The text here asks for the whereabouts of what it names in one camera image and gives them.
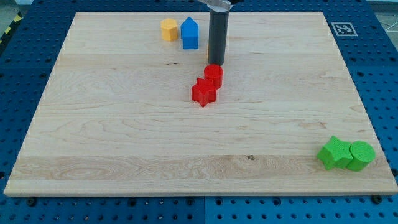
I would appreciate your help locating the red star block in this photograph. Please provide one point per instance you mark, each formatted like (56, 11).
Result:
(203, 92)

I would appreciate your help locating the red cylinder block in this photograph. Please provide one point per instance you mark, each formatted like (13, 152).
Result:
(214, 73)

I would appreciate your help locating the wooden board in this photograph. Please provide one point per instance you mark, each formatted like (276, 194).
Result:
(117, 119)

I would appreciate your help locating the blue pentagon house block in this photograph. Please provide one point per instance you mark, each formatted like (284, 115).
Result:
(189, 34)

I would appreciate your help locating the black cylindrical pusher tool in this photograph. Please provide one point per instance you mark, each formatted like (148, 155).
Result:
(218, 28)

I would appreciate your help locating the yellow hexagon block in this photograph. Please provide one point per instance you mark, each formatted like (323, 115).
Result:
(169, 29)

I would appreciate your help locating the green star block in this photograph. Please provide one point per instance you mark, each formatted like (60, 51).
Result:
(335, 153)

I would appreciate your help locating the white fiducial marker tag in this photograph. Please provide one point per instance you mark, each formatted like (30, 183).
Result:
(344, 29)

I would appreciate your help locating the green cylinder block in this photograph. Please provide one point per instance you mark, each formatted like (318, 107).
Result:
(362, 155)

